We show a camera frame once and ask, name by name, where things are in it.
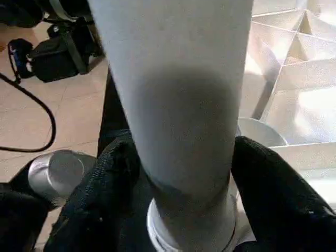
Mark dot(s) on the white plastic table leg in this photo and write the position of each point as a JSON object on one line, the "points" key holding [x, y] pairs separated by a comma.
{"points": [[178, 105]]}

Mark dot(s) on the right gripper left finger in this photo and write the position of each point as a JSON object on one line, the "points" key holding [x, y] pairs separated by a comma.
{"points": [[100, 210]]}

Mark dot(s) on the white plastic table top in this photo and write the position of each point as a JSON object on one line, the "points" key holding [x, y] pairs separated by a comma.
{"points": [[294, 89]]}

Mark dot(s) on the black floor bag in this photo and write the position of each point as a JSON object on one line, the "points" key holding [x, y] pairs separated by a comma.
{"points": [[47, 58]]}

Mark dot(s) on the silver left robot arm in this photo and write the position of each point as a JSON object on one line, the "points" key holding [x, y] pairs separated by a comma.
{"points": [[42, 184]]}

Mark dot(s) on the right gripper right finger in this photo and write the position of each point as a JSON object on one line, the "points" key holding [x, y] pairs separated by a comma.
{"points": [[283, 205]]}

